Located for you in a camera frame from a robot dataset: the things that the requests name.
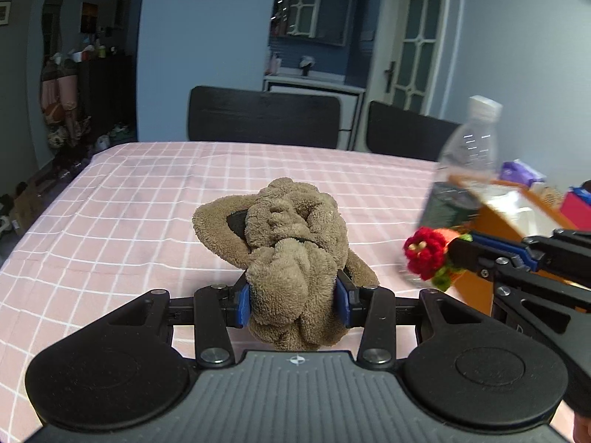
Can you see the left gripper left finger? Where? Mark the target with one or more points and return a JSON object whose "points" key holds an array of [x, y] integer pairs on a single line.
{"points": [[211, 311]]}

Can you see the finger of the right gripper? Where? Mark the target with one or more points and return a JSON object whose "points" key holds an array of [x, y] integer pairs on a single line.
{"points": [[482, 260], [564, 251]]}

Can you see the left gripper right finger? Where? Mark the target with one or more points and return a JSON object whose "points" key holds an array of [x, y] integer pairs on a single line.
{"points": [[378, 311]]}

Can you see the orange crochet strawberry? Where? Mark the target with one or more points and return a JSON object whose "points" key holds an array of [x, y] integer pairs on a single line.
{"points": [[426, 253]]}

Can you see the brown plush towel toy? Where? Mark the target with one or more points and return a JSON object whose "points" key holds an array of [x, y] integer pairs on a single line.
{"points": [[292, 243]]}

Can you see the white sachet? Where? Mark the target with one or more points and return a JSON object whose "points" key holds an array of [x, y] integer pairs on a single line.
{"points": [[524, 216]]}

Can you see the person's right hand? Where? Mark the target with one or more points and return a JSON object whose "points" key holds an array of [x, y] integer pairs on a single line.
{"points": [[581, 429]]}

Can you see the red box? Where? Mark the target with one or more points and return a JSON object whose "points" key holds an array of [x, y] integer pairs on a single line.
{"points": [[577, 211]]}

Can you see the blue packet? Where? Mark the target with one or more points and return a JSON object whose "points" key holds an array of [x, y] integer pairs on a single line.
{"points": [[582, 194]]}

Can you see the orange storage box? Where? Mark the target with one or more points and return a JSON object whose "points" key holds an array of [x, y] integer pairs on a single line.
{"points": [[491, 223]]}

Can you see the purple tissue pack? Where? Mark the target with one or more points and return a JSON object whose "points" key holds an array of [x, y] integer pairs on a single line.
{"points": [[521, 173]]}

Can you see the clear plastic water bottle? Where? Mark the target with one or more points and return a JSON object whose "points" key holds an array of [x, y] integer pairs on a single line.
{"points": [[470, 156]]}

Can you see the pink checked tablecloth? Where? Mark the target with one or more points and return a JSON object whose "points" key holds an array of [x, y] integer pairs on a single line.
{"points": [[91, 335]]}

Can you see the black chair right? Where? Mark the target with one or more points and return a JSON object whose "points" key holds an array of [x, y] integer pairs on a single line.
{"points": [[396, 132]]}

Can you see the black chair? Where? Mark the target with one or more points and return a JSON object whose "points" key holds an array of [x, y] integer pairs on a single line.
{"points": [[243, 116], [396, 132]]}

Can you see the black chair left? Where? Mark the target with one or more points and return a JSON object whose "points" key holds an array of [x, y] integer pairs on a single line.
{"points": [[243, 116]]}

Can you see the white vanity cabinet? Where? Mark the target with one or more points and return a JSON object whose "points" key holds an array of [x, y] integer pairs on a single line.
{"points": [[338, 103]]}

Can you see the hanging bags on rack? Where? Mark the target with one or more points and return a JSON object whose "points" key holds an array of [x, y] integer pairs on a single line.
{"points": [[59, 103]]}

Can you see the white panelled door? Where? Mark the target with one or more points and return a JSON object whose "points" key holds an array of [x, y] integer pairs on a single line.
{"points": [[414, 36]]}

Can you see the small framed picture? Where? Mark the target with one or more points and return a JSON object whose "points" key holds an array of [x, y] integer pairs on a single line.
{"points": [[5, 8]]}

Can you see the wall mirror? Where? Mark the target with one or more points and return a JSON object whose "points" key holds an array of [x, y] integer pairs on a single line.
{"points": [[319, 21]]}

